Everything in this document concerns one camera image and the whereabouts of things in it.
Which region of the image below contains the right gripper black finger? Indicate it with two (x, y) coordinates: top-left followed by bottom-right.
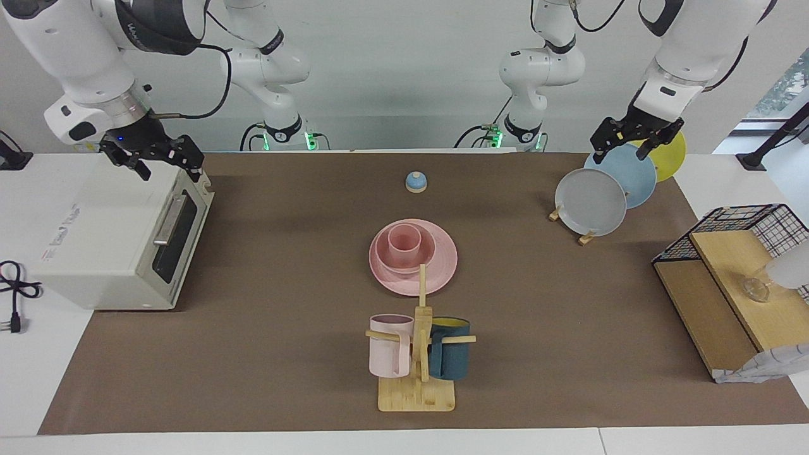
(171, 134), (205, 185)
(99, 139), (153, 183)

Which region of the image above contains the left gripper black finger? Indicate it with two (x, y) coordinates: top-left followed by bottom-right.
(589, 116), (626, 159)
(635, 116), (686, 162)

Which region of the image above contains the pink bowl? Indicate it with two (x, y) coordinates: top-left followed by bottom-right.
(375, 222), (436, 276)

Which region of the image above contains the pink handleless cup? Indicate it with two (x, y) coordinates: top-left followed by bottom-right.
(387, 224), (423, 267)

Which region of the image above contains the yellow plate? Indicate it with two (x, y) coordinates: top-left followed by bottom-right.
(632, 130), (687, 183)

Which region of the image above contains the light blue plate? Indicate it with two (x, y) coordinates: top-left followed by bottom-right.
(583, 144), (658, 210)

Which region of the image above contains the grey plate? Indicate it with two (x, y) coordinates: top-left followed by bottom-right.
(555, 168), (628, 237)

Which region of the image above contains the beige toaster oven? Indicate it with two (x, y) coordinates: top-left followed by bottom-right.
(30, 145), (215, 311)

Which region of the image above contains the wooden plate rack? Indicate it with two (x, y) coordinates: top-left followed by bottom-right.
(548, 202), (599, 246)

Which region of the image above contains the black clamp stand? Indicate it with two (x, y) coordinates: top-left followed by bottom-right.
(736, 101), (809, 171)

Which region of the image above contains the clear glass piece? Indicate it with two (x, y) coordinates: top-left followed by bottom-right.
(742, 274), (772, 303)

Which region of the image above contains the wooden shelf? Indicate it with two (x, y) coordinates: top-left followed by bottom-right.
(652, 218), (809, 384)

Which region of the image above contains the frosted white container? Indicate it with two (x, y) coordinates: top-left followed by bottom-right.
(765, 243), (809, 291)

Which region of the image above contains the pink speckled plate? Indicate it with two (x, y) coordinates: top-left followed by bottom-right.
(368, 219), (458, 296)

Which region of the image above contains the brown table mat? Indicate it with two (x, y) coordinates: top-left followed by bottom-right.
(38, 152), (809, 435)

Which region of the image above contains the marble patterned white board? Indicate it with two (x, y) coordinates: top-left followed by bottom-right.
(714, 343), (809, 384)

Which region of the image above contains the dark teal mug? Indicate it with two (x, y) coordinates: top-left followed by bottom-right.
(428, 317), (471, 381)

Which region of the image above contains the pale pink mug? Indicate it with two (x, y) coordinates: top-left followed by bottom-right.
(368, 314), (415, 379)

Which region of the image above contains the wooden mug tree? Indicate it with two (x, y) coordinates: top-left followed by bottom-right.
(365, 264), (477, 413)

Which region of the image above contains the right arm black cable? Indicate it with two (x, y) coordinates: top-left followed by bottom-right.
(152, 44), (232, 120)

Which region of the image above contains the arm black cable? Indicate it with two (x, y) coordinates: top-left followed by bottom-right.
(152, 44), (232, 120)
(568, 0), (633, 36)

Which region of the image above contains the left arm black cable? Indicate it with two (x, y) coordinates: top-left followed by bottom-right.
(568, 0), (633, 36)

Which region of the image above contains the black mount block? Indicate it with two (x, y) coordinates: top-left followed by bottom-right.
(0, 130), (34, 171)

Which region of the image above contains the black wire mesh basket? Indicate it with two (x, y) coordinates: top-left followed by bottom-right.
(652, 203), (809, 299)

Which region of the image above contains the black power cable with plug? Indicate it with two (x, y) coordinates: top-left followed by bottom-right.
(0, 260), (42, 334)

